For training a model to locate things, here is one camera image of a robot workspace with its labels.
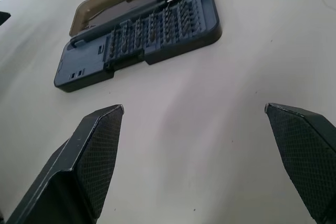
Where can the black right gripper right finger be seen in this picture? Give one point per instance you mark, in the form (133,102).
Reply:
(304,155)

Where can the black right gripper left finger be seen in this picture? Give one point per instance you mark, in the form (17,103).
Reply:
(86,161)

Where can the grey screwdriver bit case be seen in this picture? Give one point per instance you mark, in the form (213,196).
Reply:
(147,37)

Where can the dark object at table edge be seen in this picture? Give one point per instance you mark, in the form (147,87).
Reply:
(4,16)

